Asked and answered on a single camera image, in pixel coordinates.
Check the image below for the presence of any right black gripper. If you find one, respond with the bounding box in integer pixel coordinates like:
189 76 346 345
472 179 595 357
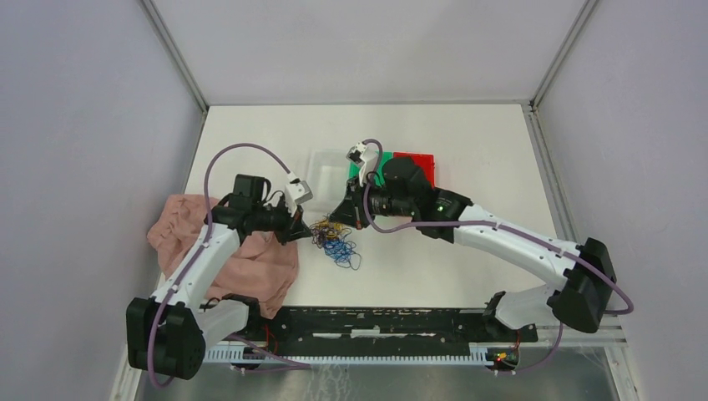
329 172 416 230

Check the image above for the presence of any cable bundle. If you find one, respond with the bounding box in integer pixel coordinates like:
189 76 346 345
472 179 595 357
309 218 362 272

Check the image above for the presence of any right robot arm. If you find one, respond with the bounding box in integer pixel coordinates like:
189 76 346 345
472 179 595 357
330 157 616 341

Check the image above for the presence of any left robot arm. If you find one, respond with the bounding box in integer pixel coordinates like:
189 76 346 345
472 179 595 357
126 174 312 379

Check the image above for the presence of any green plastic bin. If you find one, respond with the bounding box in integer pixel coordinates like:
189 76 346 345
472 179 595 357
348 151 393 186

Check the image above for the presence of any clear plastic bin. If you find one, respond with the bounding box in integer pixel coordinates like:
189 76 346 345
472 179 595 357
305 149 351 214

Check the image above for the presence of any pink cloth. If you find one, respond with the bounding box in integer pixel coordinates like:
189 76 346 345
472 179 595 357
147 195 299 319

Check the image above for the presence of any red plastic bin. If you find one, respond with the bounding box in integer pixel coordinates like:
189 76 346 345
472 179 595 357
392 152 436 186

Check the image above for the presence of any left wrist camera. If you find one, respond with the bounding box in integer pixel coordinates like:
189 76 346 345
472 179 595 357
284 172 313 216

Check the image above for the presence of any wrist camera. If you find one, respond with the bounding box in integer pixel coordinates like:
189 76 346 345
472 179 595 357
284 172 313 216
346 141 381 187

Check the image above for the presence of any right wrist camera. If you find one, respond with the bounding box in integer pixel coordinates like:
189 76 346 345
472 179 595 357
346 141 381 187

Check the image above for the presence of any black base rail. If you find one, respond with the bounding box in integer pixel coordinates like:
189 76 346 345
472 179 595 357
238 307 539 358

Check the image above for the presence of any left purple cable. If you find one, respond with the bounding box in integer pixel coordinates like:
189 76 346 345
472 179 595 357
147 142 311 388

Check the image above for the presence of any white cable duct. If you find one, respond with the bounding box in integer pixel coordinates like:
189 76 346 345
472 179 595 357
204 342 493 367

